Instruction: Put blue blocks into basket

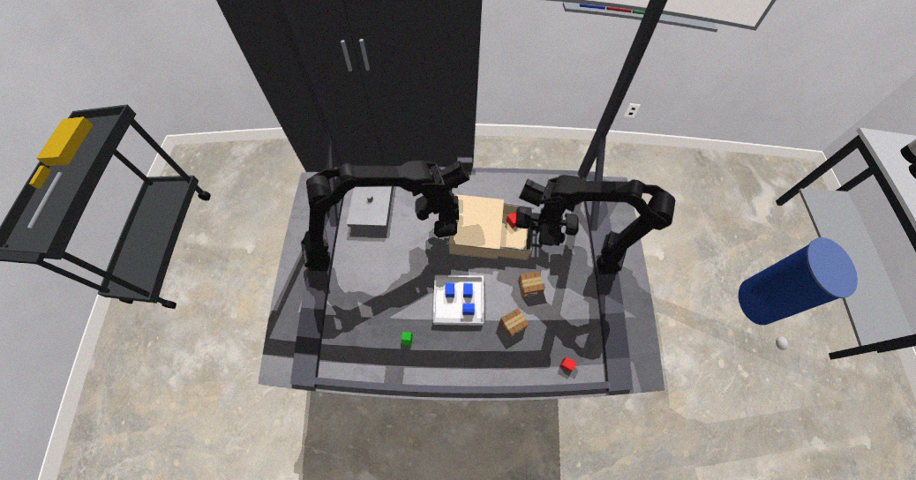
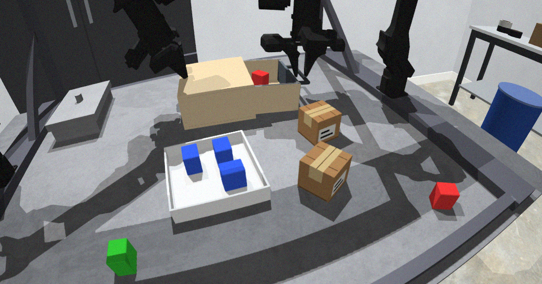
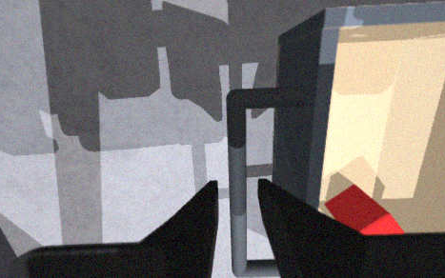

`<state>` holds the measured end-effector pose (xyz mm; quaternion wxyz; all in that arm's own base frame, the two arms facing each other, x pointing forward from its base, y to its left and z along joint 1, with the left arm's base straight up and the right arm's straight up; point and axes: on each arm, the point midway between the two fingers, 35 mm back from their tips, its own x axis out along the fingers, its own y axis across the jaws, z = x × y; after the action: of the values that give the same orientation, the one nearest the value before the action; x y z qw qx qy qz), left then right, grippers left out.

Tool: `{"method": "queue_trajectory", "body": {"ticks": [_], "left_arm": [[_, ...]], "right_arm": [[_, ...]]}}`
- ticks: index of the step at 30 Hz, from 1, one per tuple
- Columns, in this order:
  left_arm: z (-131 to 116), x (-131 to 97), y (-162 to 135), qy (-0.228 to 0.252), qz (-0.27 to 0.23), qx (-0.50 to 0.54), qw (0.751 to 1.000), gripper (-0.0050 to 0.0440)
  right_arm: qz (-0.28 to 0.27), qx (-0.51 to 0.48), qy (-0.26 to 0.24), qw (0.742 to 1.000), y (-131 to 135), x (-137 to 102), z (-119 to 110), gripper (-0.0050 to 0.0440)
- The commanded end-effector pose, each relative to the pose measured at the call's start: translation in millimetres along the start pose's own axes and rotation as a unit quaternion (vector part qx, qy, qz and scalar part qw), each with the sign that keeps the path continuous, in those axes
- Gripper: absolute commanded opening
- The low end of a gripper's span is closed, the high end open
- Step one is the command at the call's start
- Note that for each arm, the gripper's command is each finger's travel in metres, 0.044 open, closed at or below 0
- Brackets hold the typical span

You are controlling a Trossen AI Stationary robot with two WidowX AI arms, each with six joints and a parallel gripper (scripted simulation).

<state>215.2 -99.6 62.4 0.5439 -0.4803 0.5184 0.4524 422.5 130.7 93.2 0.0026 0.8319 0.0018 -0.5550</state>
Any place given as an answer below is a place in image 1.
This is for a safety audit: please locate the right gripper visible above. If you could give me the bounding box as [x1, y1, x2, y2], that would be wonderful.
[427, 187, 459, 237]

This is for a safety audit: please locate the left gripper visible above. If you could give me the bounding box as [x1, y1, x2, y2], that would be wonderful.
[515, 206, 579, 236]

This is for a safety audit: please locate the brown cardboard box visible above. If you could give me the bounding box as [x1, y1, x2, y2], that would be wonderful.
[499, 308, 529, 338]
[518, 272, 543, 298]

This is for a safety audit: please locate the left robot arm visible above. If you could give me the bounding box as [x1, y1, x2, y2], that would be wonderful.
[519, 175, 676, 274]

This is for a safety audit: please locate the white open-top tray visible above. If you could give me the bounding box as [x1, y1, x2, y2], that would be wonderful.
[433, 275, 484, 326]

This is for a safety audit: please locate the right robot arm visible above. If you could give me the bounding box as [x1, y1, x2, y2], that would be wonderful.
[301, 161, 469, 271]

